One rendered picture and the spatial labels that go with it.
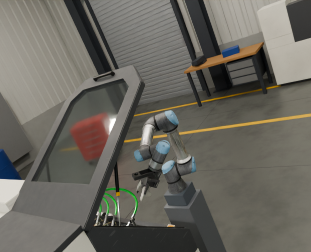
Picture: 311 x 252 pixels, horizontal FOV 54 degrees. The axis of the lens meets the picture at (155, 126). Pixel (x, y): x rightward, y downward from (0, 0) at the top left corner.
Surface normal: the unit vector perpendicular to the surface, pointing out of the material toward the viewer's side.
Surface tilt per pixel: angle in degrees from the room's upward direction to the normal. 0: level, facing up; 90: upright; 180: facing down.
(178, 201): 90
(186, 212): 90
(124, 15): 90
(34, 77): 90
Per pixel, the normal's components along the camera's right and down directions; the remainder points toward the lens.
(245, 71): -0.48, 0.47
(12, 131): 0.79, -0.14
